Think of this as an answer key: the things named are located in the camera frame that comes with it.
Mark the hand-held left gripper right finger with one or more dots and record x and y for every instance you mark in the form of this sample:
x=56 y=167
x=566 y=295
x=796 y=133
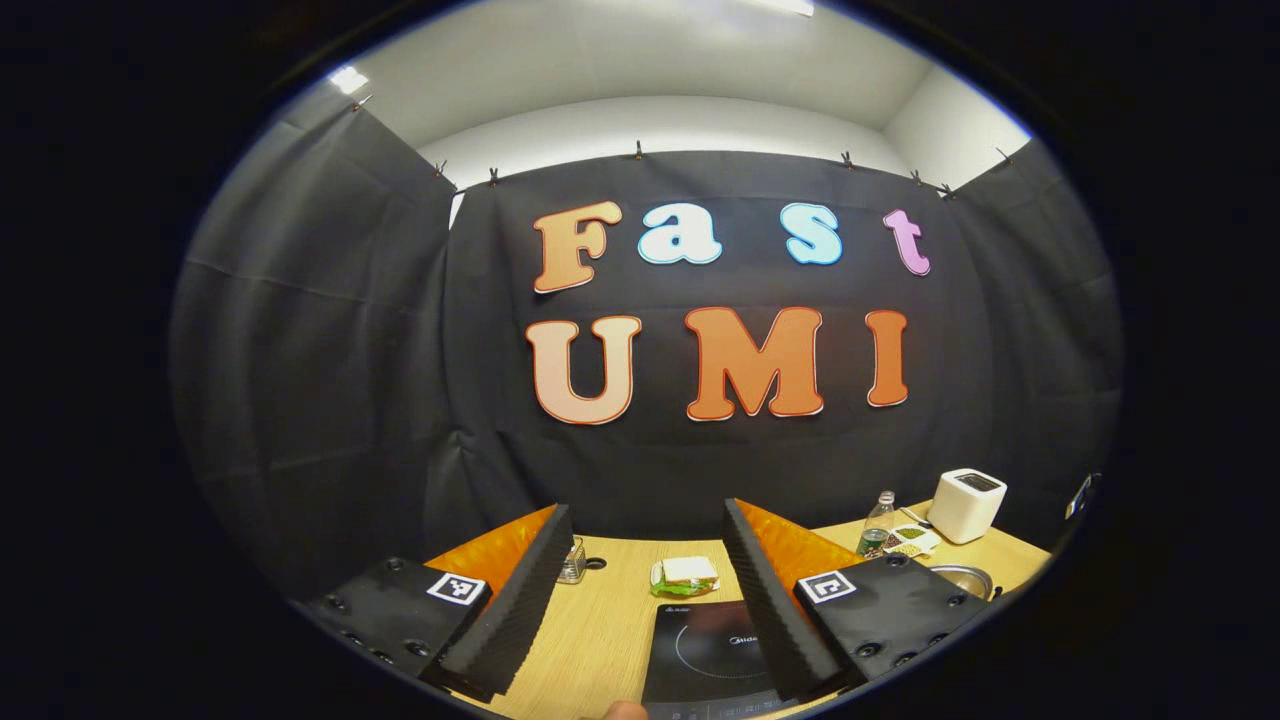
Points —
x=765 y=600

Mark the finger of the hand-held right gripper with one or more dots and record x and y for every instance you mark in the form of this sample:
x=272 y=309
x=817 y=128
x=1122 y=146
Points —
x=1082 y=497

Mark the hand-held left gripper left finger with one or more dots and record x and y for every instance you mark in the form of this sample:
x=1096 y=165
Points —
x=520 y=600

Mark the black induction cooktop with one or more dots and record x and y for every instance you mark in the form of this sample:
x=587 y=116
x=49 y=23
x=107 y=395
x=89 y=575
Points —
x=700 y=650

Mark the sandwich on green plate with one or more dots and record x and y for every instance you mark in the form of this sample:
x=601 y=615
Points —
x=686 y=576

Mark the white toaster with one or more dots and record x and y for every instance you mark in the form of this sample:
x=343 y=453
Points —
x=966 y=508

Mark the clear plastic water bottle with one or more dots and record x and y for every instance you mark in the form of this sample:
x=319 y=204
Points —
x=877 y=525

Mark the white divided bean tray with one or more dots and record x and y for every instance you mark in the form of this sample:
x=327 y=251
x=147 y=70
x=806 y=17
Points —
x=912 y=540

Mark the ceiling light panel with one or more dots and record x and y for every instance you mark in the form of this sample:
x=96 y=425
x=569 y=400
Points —
x=780 y=6

